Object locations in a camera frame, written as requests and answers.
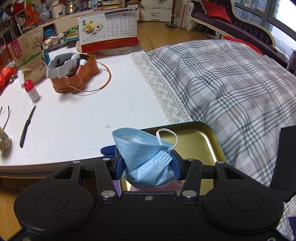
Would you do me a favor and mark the white red-capped bottle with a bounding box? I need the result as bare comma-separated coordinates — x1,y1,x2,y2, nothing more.
23,79,40,102

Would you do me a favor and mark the black triangular box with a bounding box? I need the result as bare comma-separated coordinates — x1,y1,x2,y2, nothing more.
269,126,296,203

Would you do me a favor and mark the purple chaise sofa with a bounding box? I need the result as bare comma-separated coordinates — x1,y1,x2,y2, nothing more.
189,1,288,68

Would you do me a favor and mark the red cushion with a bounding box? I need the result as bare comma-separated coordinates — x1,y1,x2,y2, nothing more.
201,0,232,24

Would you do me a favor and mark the copper wire hoop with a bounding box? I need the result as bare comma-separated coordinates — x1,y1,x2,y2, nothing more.
68,61,112,96

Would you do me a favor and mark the red desk calendar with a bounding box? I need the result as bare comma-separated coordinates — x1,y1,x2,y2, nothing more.
78,8,138,53

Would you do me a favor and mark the duck toy with blue hood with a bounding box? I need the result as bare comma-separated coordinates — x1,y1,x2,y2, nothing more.
100,145,117,159

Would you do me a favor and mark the black knife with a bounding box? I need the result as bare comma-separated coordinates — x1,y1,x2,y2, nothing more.
20,105,37,148

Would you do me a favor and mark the brown paper bag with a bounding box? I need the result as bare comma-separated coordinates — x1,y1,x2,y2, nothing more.
8,28,47,84

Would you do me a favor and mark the gold metal tray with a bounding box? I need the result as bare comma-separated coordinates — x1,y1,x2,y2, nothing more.
118,121,226,195

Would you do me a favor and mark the grey plaid tablecloth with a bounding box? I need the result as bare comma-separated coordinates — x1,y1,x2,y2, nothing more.
130,39,296,241

